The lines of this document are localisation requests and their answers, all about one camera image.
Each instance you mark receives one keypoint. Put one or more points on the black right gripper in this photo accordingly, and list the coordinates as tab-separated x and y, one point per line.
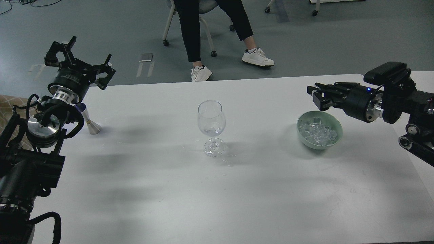
360	102

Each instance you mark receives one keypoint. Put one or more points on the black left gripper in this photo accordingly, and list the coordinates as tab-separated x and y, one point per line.
73	81

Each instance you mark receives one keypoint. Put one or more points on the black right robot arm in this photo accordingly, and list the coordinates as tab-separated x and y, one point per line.
395	94

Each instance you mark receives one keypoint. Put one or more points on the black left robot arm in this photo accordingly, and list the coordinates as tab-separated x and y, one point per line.
31	163

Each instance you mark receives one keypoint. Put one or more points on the pile of ice cubes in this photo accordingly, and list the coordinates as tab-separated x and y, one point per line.
316	132

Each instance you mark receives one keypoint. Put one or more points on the clear wine glass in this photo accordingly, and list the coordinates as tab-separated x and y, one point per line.
211	122

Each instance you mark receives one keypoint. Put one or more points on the green bowl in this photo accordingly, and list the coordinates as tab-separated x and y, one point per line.
325	116

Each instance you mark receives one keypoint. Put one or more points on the grey floor plate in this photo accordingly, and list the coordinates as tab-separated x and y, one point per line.
147	57

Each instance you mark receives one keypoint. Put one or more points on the beige checked cloth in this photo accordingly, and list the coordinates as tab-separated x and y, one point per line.
6	112

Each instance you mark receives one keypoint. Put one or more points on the white office chair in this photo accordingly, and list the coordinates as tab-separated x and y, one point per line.
190	12

